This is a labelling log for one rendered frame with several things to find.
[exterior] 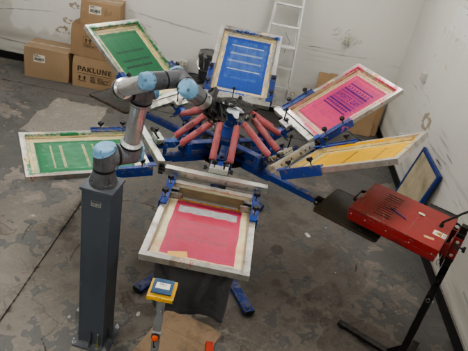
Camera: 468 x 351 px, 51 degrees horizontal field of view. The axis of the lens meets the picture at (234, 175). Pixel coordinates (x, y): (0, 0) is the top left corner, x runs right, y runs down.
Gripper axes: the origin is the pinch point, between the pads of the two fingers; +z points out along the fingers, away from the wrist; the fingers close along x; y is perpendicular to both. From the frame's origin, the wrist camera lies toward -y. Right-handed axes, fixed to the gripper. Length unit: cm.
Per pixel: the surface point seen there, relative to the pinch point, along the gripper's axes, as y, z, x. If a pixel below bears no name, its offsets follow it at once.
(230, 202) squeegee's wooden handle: 8, 76, -46
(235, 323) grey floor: 69, 148, -91
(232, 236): 32, 68, -43
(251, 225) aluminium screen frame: 25, 78, -34
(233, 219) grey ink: 18, 78, -46
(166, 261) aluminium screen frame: 50, 29, -61
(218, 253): 44, 55, -45
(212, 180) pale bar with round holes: -14, 82, -61
